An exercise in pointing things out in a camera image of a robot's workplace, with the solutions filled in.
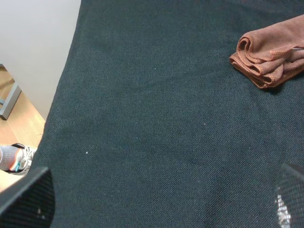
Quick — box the grey metal furniture leg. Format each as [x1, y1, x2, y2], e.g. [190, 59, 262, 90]
[0, 64, 21, 120]

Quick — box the folded brown cloth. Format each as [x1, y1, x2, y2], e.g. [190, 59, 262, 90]
[229, 15, 304, 89]

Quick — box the grey sneaker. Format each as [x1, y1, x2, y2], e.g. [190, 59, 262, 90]
[0, 143, 37, 176]

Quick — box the black tablecloth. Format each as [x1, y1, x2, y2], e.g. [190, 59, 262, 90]
[32, 0, 304, 228]

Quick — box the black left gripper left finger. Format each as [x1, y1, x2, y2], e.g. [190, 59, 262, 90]
[0, 167, 55, 228]

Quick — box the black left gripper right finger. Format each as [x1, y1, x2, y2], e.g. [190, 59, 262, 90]
[275, 163, 304, 228]

